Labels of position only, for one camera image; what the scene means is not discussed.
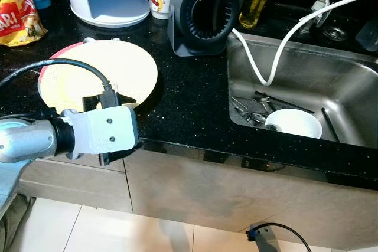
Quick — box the yellow plate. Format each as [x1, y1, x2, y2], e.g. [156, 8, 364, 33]
[37, 40, 159, 114]

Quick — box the black round kitchen appliance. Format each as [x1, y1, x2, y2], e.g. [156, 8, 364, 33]
[167, 0, 258, 58]

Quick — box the shallow beige drawer front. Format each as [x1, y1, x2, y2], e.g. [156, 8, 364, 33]
[44, 155, 128, 174]

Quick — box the deep beige drawer front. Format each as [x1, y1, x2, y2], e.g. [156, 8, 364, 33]
[21, 159, 133, 213]

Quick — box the white printed cup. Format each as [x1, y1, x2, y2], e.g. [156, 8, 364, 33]
[149, 0, 177, 20]

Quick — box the clear plastic container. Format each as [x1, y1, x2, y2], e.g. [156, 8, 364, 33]
[354, 19, 378, 52]

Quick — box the yellow red snack bag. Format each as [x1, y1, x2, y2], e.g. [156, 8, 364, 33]
[0, 0, 48, 47]

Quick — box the olive green fabric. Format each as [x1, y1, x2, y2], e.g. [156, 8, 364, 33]
[0, 193, 36, 252]

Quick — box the stainless steel sink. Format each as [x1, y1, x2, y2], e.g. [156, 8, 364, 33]
[226, 32, 378, 149]

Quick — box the black chopstick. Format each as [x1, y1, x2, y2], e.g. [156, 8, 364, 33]
[321, 107, 341, 143]
[255, 91, 317, 114]

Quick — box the white bowl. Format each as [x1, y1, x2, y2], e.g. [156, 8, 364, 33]
[265, 109, 324, 140]

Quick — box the metal strainer ring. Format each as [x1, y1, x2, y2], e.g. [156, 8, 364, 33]
[324, 25, 349, 43]

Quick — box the white hose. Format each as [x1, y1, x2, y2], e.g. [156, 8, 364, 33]
[232, 0, 378, 86]

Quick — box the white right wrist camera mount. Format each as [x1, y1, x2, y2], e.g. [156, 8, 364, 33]
[247, 224, 278, 252]

